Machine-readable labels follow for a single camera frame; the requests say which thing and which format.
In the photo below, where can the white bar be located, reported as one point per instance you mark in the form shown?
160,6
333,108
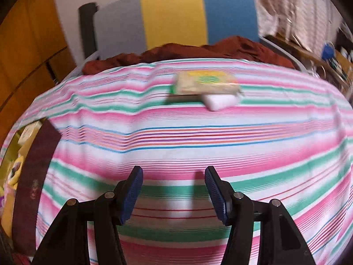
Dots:
220,101

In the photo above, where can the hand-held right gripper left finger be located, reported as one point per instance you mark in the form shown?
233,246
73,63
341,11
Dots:
132,193

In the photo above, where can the rust brown cloth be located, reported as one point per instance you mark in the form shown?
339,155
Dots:
234,47

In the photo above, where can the gold tin box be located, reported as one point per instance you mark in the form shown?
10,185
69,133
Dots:
35,176

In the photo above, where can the patterned beige curtain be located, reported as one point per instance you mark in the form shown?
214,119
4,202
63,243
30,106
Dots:
289,5

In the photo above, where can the striped tablecloth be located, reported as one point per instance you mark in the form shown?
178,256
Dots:
193,138

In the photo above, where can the blue globe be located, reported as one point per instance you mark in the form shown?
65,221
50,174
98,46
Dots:
328,52

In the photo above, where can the grey yellow blue chair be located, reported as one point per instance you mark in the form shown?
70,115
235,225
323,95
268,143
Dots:
171,16

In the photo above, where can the wooden wardrobe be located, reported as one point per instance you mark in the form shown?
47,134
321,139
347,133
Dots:
27,47

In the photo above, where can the wooden side desk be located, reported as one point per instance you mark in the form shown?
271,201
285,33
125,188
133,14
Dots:
297,47

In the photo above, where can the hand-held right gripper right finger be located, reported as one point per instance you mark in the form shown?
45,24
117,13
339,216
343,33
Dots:
217,196

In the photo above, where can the black rolled mat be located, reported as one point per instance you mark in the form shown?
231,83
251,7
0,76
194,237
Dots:
88,27

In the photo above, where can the green edged yellow packet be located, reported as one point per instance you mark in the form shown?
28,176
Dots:
206,84

